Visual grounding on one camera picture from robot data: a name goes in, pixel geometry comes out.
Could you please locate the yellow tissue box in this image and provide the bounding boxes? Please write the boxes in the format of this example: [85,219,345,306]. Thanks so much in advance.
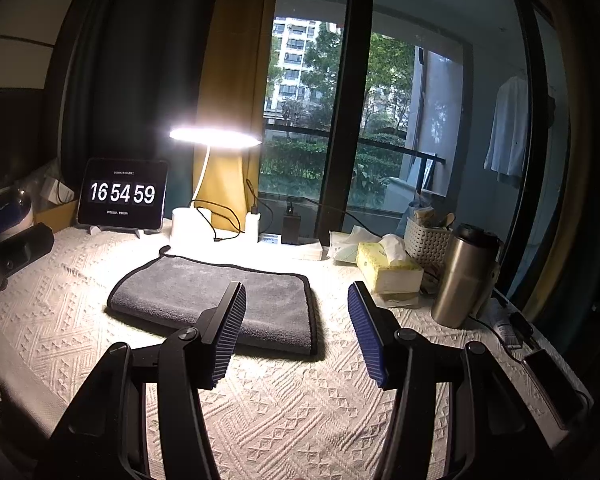
[355,233,425,296]

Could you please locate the dark green curtain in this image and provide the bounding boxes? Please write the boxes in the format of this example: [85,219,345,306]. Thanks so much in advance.
[60,0,226,211]

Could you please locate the white and blue round device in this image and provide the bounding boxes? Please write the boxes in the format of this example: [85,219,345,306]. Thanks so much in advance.
[0,186,34,247]

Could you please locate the stainless steel tumbler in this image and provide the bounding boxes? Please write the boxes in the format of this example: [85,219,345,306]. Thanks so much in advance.
[432,223,502,330]

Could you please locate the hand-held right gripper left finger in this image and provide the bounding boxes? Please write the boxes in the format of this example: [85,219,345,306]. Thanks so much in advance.
[34,281,248,480]

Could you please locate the white tablet stand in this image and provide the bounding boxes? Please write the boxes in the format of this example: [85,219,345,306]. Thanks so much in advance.
[87,226,146,241]

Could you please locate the black power adapter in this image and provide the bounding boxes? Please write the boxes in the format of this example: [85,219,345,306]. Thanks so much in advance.
[281,202,301,246]

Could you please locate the white desk lamp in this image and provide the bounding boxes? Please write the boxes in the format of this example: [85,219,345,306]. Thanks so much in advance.
[169,127,264,247]

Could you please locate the white textured tablecloth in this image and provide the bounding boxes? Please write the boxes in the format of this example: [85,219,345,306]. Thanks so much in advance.
[0,217,595,480]

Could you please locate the white tube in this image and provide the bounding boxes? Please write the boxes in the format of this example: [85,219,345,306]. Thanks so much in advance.
[485,297,523,348]

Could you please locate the white power strip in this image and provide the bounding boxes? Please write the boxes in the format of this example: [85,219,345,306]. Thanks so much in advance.
[257,232,331,262]

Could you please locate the black cable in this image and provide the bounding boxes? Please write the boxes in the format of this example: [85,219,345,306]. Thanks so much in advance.
[189,179,261,244]

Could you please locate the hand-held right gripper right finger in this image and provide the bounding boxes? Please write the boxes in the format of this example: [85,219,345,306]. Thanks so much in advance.
[347,281,554,480]

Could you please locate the black smartphone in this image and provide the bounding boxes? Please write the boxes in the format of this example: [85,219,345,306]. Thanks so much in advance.
[522,347,587,430]

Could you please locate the white charger plug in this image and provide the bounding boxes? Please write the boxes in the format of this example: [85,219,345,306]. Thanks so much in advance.
[245,206,262,243]

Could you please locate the pale green tissue pack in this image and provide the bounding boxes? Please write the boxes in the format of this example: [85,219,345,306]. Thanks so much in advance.
[329,225,383,266]

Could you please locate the cardboard box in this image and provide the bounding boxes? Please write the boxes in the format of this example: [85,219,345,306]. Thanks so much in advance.
[32,175,81,233]

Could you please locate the tablet with clock display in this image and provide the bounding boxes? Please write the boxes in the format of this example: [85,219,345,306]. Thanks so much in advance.
[76,158,170,234]

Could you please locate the grey towel with black trim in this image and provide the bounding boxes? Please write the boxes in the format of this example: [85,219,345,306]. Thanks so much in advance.
[106,245,320,357]

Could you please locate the hanging white shirt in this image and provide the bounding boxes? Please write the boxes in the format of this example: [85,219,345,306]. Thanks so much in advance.
[483,75,531,190]

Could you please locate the white woven basket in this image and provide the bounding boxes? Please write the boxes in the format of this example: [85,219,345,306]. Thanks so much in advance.
[404,201,455,272]

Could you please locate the yellow curtain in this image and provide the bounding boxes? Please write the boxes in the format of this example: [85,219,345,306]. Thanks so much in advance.
[192,0,281,231]

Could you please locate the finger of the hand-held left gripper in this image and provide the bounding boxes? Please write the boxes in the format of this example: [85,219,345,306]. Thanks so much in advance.
[0,222,56,327]

